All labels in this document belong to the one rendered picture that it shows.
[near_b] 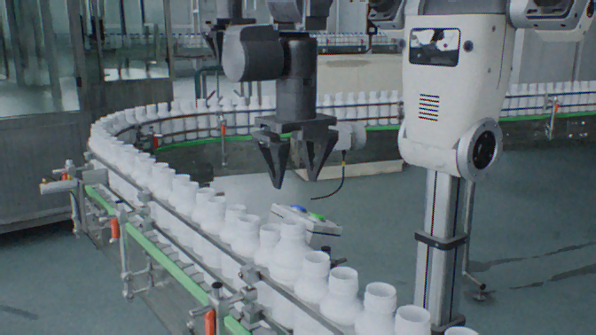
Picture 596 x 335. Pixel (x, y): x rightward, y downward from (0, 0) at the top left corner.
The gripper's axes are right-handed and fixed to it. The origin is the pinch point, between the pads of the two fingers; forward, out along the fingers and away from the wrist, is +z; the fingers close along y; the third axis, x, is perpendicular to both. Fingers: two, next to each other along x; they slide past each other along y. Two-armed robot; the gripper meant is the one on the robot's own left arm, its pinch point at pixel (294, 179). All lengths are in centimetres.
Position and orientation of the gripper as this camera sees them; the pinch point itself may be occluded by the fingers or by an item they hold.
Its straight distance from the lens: 71.8
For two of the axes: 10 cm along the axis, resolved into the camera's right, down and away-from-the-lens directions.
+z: -0.2, 9.6, 2.7
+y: 8.0, -1.5, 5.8
